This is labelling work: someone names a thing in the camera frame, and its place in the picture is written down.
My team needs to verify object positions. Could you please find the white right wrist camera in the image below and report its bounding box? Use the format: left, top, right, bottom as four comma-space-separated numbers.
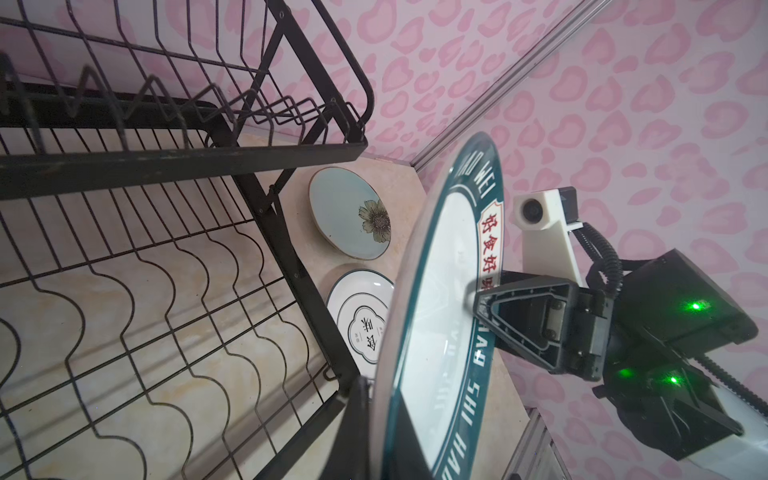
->
513, 186, 586, 287

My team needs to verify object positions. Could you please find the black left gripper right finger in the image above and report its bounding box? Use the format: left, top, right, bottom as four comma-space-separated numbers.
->
392, 402, 433, 480

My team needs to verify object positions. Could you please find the black wire dish rack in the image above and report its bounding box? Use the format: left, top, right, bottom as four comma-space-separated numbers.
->
1, 1, 373, 479

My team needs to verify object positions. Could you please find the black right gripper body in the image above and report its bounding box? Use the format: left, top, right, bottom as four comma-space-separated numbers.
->
593, 286, 759, 461

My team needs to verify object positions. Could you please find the white plate quatrefoil emblem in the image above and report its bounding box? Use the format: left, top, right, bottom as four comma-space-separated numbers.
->
326, 269, 394, 379

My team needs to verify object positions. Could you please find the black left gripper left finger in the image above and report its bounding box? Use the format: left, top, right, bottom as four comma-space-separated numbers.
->
320, 376, 371, 480

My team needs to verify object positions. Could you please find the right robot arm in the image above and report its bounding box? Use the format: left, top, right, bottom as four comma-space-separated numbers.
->
474, 261, 767, 479

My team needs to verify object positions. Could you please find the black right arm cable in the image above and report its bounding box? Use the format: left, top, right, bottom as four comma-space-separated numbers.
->
572, 221, 768, 418

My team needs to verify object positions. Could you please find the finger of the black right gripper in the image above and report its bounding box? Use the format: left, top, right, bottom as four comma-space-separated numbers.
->
473, 271, 579, 368

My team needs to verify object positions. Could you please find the dark green rim plate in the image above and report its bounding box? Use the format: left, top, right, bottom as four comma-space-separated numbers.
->
369, 132, 505, 479

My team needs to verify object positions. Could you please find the light blue flower plate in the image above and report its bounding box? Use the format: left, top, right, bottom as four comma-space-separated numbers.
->
308, 167, 392, 261

